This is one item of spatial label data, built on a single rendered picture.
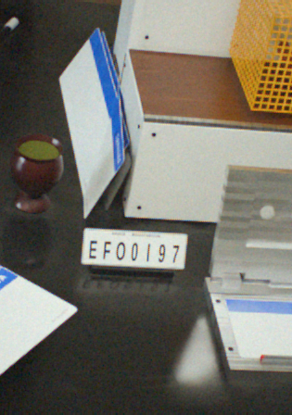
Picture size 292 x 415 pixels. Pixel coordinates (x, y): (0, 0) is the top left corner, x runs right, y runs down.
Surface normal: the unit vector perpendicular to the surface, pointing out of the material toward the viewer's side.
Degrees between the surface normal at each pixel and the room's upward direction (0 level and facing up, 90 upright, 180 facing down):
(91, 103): 63
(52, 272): 0
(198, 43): 90
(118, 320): 0
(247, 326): 0
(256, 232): 76
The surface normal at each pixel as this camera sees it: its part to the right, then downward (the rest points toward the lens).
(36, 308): 0.16, -0.81
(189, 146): 0.12, 0.59
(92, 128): -0.79, -0.40
